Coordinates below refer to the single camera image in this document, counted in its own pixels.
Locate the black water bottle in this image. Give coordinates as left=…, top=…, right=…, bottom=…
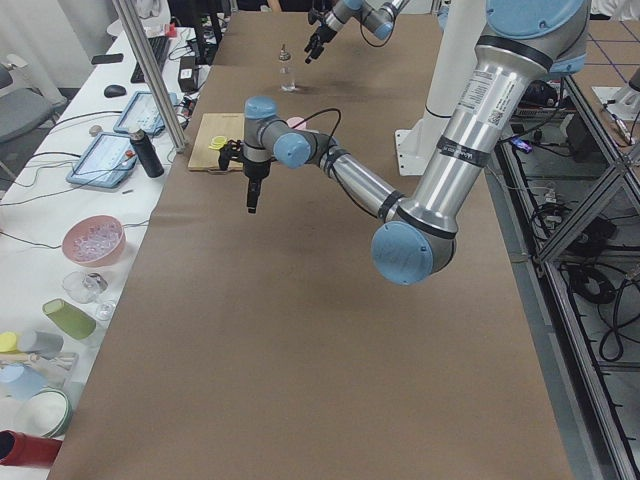
left=128, top=126, right=164, bottom=178

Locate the pink bowl with ice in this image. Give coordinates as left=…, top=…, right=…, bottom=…
left=62, top=215, right=126, bottom=267

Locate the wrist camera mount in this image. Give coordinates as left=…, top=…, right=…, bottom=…
left=307, top=8, right=327, bottom=25
left=218, top=140, right=244, bottom=171

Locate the black keyboard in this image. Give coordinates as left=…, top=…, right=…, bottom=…
left=130, top=35, right=172, bottom=84

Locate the white green rimmed bowl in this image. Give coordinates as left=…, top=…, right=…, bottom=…
left=13, top=389, right=73, bottom=438

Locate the pink plastic cup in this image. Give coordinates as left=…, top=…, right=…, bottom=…
left=286, top=116, right=307, bottom=131

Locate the near blue teach pendant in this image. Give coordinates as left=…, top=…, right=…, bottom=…
left=66, top=132, right=137, bottom=189

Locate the grey plastic cup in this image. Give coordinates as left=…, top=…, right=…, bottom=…
left=18, top=330, right=64, bottom=359

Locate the black smartphone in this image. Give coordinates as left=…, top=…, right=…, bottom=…
left=91, top=53, right=124, bottom=66

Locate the far blue teach pendant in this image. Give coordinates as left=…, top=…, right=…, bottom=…
left=113, top=91, right=164, bottom=136

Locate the bamboo cutting board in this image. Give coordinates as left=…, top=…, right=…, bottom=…
left=187, top=113, right=244, bottom=172

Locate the clear glass sauce bottle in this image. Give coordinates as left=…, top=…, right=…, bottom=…
left=278, top=44, right=296, bottom=92

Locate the clear wine glass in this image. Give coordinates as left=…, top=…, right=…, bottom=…
left=62, top=271, right=116, bottom=322

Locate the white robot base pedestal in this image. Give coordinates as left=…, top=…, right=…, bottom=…
left=395, top=1, right=486, bottom=176

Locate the lemon slice by knife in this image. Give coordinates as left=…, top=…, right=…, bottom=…
left=208, top=135, right=229, bottom=151

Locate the green plastic cup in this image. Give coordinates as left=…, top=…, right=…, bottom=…
left=42, top=298, right=96, bottom=340

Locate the blue teach pendant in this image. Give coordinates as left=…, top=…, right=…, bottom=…
left=113, top=91, right=164, bottom=136
left=66, top=132, right=137, bottom=189

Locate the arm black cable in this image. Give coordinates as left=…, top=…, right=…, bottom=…
left=297, top=107, right=391, bottom=221
left=358, top=9, right=396, bottom=49

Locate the black power adapter box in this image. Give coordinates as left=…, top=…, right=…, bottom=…
left=178, top=56, right=199, bottom=93

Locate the black computer mouse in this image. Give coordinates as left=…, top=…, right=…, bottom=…
left=103, top=84, right=127, bottom=98

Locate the aluminium frame post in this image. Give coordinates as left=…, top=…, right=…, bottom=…
left=112, top=0, right=187, bottom=153

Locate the light blue cup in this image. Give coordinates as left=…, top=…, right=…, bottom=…
left=1, top=363, right=48, bottom=400

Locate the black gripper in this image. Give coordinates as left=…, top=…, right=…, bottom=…
left=304, top=10, right=345, bottom=64
left=243, top=160, right=271, bottom=214

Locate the yellow plastic cup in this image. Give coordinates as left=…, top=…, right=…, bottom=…
left=0, top=331, right=19, bottom=354

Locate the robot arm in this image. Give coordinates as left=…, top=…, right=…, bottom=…
left=240, top=1, right=590, bottom=285
left=304, top=0, right=408, bottom=64

